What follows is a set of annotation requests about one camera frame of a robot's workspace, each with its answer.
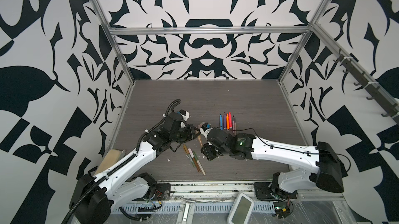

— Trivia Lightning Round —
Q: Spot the gold cap green pen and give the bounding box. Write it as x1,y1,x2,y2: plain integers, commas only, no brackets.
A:
183,144,195,167

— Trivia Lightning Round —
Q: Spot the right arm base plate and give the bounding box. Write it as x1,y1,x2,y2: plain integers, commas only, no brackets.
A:
254,182,297,201

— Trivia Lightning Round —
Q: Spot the beige foam pad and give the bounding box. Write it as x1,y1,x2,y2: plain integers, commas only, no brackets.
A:
94,149,126,175

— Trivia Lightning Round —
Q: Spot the small circuit board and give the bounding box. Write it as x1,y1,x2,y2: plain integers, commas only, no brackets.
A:
273,201,294,219

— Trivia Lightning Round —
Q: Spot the green cap beige pen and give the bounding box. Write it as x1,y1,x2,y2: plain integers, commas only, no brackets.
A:
192,151,206,176

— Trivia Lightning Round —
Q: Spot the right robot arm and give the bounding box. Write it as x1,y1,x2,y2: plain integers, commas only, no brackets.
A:
199,124,344,193

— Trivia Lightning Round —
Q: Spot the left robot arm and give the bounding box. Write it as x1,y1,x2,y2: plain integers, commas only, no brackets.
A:
62,110,196,224

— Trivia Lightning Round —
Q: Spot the blue marker pen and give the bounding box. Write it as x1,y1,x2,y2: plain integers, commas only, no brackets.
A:
219,114,224,130

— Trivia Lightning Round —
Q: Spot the black corrugated cable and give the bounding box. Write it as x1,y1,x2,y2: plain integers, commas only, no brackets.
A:
60,99,182,224

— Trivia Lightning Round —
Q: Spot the black coat hook rail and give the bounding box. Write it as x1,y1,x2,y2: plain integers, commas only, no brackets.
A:
332,49,399,125

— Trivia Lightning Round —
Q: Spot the tan cap beige pen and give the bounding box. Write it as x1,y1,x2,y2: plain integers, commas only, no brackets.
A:
197,124,203,148

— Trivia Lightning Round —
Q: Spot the orange marker pen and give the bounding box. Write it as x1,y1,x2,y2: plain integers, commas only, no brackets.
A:
225,113,230,130

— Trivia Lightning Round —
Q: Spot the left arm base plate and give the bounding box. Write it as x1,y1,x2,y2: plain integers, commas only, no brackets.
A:
153,183,171,201

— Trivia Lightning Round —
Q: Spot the purple marker pen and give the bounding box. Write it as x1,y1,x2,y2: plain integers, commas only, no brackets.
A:
222,112,227,129

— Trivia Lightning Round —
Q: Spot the pink-red marker pen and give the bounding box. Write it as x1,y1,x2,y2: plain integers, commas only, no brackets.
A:
228,112,233,129

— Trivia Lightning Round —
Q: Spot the white plastic clip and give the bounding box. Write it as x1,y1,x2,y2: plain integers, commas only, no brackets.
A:
176,202,195,224

